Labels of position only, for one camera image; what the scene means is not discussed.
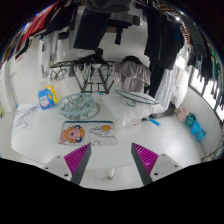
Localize blue brush handle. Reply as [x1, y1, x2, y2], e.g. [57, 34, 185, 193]
[149, 118, 161, 127]

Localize pink bucket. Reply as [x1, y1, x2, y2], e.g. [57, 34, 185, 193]
[176, 107, 189, 122]

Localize grey folding drying rack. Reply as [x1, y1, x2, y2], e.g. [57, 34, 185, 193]
[50, 60, 114, 94]

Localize dark navy hanging trousers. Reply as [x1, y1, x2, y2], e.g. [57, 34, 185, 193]
[73, 8, 110, 50]

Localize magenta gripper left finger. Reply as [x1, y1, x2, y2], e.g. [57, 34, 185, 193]
[64, 143, 92, 185]

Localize red hanging garment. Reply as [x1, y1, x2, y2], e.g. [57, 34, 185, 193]
[22, 3, 58, 41]

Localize blue detergent bag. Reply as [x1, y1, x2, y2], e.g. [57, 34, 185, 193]
[38, 89, 55, 110]

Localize pile of wire hangers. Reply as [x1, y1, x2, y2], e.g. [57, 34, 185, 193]
[12, 104, 40, 135]

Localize grey shirt on rack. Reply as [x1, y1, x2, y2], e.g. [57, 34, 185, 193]
[112, 61, 151, 92]

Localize black hanging clothes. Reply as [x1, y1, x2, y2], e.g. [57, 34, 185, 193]
[144, 9, 184, 97]

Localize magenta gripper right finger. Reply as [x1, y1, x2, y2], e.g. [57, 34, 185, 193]
[131, 143, 158, 185]

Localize yellow detergent bottle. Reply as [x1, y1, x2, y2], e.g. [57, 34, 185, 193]
[45, 85, 58, 104]

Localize white pillow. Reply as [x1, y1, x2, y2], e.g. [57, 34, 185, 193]
[101, 92, 165, 126]

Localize teal plastic basket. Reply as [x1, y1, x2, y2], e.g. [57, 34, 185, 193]
[185, 113, 196, 127]

